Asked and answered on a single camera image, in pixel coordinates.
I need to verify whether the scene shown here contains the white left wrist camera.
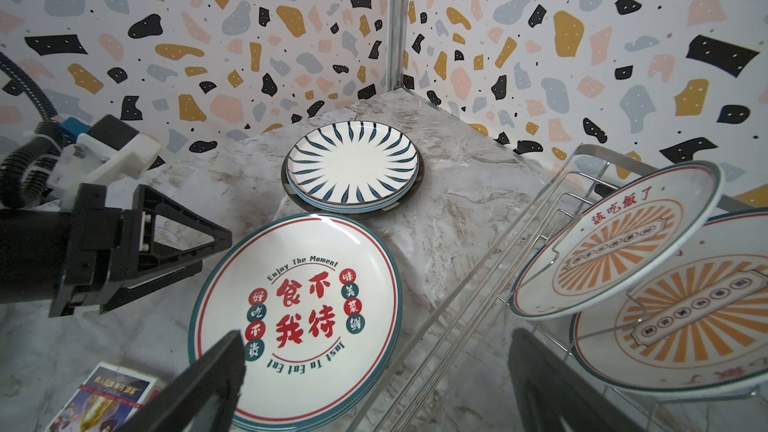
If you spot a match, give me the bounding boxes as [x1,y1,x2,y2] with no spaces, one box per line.
[47,115,161,200]

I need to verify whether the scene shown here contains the metal wire dish rack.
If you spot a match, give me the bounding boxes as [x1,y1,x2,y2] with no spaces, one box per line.
[347,143,768,432]

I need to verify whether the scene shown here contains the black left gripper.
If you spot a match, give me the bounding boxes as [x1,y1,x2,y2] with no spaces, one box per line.
[49,184,232,317]

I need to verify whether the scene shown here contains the purple playing card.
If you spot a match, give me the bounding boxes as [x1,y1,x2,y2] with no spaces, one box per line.
[45,362,166,432]

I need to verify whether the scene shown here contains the black rimmed cream plate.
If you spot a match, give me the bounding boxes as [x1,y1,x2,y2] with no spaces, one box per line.
[280,153,426,218]

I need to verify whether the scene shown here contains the white plate black stripes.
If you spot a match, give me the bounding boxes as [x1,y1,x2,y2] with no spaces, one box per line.
[286,121,419,208]

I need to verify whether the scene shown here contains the white plate orange sunburst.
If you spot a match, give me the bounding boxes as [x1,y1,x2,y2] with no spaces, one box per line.
[508,161,724,320]

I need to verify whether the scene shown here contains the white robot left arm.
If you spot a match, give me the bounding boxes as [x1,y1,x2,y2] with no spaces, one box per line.
[1,184,232,317]

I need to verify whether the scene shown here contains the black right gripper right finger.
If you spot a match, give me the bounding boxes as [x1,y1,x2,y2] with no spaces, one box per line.
[508,328,642,431]

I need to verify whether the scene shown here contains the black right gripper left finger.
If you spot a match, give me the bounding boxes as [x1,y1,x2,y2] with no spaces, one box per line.
[120,331,246,432]

